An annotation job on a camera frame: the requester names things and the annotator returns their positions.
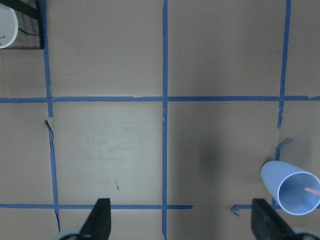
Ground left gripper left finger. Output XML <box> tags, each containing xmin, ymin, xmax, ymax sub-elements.
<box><xmin>78</xmin><ymin>198</ymin><xmax>112</xmax><ymax>240</ymax></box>

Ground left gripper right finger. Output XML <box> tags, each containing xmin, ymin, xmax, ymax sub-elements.
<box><xmin>251</xmin><ymin>198</ymin><xmax>296</xmax><ymax>240</ymax></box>

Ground light blue cup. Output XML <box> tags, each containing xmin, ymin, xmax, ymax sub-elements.
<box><xmin>260</xmin><ymin>160</ymin><xmax>320</xmax><ymax>216</ymax></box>

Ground pink chopstick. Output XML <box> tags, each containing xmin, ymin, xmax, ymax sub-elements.
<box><xmin>304</xmin><ymin>187</ymin><xmax>320</xmax><ymax>195</ymax></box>

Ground white mug front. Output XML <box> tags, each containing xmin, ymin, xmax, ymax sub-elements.
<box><xmin>0</xmin><ymin>3</ymin><xmax>19</xmax><ymax>49</ymax></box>

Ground black wire mug rack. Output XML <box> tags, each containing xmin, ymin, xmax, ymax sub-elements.
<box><xmin>1</xmin><ymin>0</ymin><xmax>45</xmax><ymax>50</ymax></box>

